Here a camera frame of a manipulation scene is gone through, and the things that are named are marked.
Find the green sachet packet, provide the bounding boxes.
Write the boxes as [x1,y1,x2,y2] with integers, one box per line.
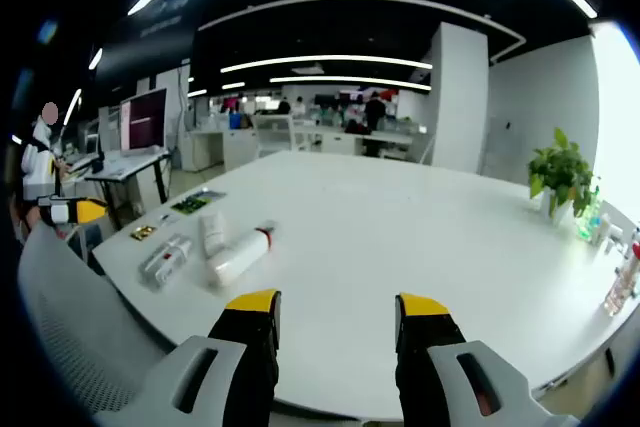
[170,189,227,217]

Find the green bottle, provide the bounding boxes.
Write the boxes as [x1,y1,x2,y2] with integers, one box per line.
[577,186,603,244]

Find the white slatted chair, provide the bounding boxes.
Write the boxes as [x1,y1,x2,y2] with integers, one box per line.
[251,113,297,159]

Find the clear bottle red cap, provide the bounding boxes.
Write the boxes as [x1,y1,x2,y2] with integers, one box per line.
[603,241,640,318]

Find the grey mesh office chair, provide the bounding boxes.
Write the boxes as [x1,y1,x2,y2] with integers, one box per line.
[17,220,179,427]

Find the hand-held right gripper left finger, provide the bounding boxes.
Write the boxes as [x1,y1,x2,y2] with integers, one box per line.
[94,289,282,427]

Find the clear-cased skincare bottle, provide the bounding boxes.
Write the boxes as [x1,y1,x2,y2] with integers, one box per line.
[138,233,194,290]

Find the potted green plant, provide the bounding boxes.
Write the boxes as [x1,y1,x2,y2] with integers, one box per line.
[527,126,599,227]

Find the white office desk black legs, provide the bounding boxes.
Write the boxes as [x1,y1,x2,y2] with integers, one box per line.
[83,149,172,231]

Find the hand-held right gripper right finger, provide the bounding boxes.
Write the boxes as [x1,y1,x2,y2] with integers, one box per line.
[394,291,581,427]

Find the computer monitor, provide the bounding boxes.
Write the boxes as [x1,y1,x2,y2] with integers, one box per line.
[118,87,169,157]

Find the small white bottle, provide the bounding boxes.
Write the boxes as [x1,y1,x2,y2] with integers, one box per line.
[594,214,625,254]

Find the white skincare tube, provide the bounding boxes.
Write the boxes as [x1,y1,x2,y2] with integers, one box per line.
[198,210,230,259]

